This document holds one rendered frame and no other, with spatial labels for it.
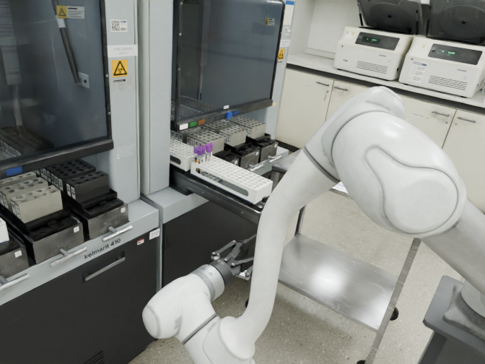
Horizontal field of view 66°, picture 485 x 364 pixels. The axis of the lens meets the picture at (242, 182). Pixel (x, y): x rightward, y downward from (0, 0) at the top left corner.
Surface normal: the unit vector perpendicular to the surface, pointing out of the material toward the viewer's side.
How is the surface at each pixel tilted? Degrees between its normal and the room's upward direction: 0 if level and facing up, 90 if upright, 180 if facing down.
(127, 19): 90
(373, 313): 0
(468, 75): 90
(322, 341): 0
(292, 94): 90
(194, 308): 33
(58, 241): 90
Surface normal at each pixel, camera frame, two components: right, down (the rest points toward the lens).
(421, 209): -0.03, 0.40
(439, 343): -0.99, -0.04
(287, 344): 0.11, -0.89
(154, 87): 0.79, 0.36
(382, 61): -0.63, 0.29
